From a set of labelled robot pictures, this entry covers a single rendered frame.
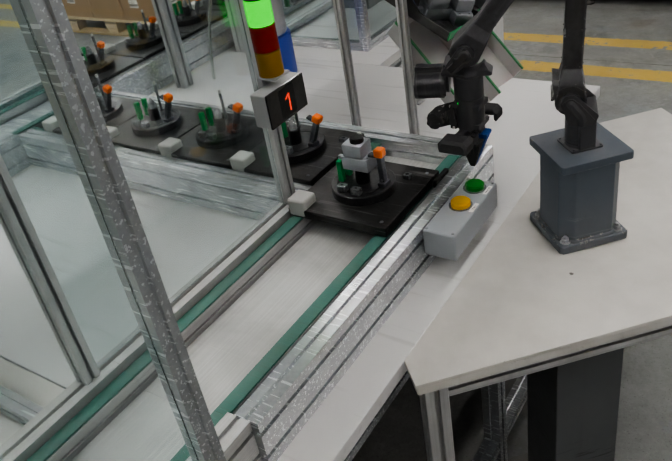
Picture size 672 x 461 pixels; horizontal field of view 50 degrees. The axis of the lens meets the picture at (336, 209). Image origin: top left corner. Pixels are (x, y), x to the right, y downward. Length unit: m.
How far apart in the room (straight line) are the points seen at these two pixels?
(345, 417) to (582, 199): 0.62
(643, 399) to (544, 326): 1.11
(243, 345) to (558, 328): 0.56
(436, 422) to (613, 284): 0.42
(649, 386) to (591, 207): 1.07
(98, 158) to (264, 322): 0.69
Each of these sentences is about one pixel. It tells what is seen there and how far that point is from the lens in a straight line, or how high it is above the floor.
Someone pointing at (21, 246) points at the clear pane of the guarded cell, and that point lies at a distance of 0.71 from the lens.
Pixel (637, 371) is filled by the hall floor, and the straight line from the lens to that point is 2.50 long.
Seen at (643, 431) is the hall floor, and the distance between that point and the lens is 2.34.
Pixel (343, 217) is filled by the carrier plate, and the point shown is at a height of 0.97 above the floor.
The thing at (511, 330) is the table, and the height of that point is 0.86.
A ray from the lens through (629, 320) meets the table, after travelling 1.37.
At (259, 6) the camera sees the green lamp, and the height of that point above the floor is 1.40.
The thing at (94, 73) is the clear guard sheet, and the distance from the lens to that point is 1.17.
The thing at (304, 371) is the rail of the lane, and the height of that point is 0.96.
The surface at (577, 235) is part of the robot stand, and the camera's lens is 1.51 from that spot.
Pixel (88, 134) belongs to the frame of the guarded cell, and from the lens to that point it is 0.71.
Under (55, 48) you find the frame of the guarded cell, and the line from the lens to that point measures 0.69.
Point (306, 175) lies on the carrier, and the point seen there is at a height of 0.97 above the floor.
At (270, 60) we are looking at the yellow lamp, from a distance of 1.40.
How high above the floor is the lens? 1.77
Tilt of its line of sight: 32 degrees down
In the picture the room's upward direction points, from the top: 10 degrees counter-clockwise
